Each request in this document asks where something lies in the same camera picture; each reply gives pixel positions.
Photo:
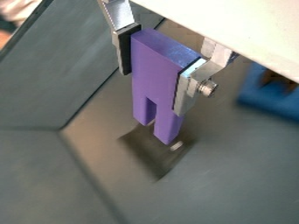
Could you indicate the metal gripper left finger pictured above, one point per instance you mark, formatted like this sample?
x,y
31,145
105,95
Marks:
x,y
123,26

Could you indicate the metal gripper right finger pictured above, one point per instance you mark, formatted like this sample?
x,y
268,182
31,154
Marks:
x,y
195,81

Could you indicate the purple double-square block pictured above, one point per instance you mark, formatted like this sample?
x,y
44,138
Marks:
x,y
157,57

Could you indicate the blue shape-sorting board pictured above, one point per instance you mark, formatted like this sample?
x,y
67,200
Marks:
x,y
268,98

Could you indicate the black curved holder block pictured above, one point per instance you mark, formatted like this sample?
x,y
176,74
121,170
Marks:
x,y
156,156

